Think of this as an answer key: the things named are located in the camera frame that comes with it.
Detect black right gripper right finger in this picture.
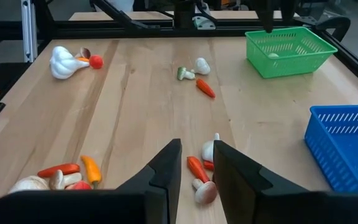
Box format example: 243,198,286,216
213,139,358,224

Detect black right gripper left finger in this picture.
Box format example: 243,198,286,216
0,138,183,224

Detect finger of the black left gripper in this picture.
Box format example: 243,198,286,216
253,0,275,34
280,0,297,23

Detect orange chili pepper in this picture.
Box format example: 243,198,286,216
80,155,103,189

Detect brown cap mushroom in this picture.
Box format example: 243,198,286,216
48,169,83,190
78,46,92,60
191,178,219,205

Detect off-white garlic bulb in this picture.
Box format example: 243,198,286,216
201,133,221,163
7,175,50,194

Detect large glossy white garlic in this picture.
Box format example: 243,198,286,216
48,45,90,80

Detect black chair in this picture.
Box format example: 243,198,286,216
314,16,352,43

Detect green plastic basket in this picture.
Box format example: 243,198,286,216
244,26,339,79

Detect blue plastic basket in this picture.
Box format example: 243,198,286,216
304,104,358,194

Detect light wooden table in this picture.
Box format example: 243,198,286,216
68,11,301,21

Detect grey metal base plate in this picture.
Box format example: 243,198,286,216
192,15,217,30

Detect silver aluminium post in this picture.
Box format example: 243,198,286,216
21,0,39,63

